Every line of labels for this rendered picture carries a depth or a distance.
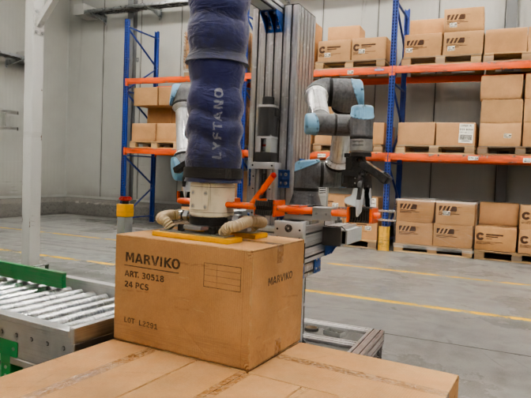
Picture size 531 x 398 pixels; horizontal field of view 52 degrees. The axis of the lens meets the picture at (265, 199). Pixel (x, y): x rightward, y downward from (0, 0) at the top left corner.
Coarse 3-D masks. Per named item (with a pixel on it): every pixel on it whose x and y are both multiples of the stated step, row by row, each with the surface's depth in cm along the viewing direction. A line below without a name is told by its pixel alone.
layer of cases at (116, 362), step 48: (0, 384) 160; (48, 384) 161; (96, 384) 163; (144, 384) 164; (192, 384) 166; (240, 384) 167; (288, 384) 168; (336, 384) 170; (384, 384) 171; (432, 384) 173
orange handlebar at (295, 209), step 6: (180, 198) 211; (186, 198) 214; (186, 204) 209; (228, 204) 199; (234, 204) 198; (240, 204) 197; (246, 204) 196; (252, 204) 195; (282, 210) 189; (288, 210) 187; (294, 210) 186; (300, 210) 185; (306, 210) 184; (336, 210) 179; (342, 210) 179; (342, 216) 179; (378, 216) 174
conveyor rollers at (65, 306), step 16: (0, 288) 282; (16, 288) 281; (32, 288) 288; (48, 288) 287; (64, 288) 286; (0, 304) 253; (16, 304) 250; (32, 304) 250; (48, 304) 255; (64, 304) 253; (80, 304) 259; (96, 304) 257; (112, 304) 256; (48, 320) 226; (64, 320) 230; (80, 320) 227
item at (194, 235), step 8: (184, 224) 202; (160, 232) 200; (168, 232) 199; (176, 232) 199; (184, 232) 197; (192, 232) 197; (200, 232) 198; (208, 232) 199; (216, 232) 195; (200, 240) 192; (208, 240) 190; (216, 240) 189; (224, 240) 187; (232, 240) 189; (240, 240) 194
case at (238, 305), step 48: (144, 240) 197; (192, 240) 194; (288, 240) 204; (144, 288) 198; (192, 288) 187; (240, 288) 178; (288, 288) 200; (144, 336) 198; (192, 336) 188; (240, 336) 178; (288, 336) 203
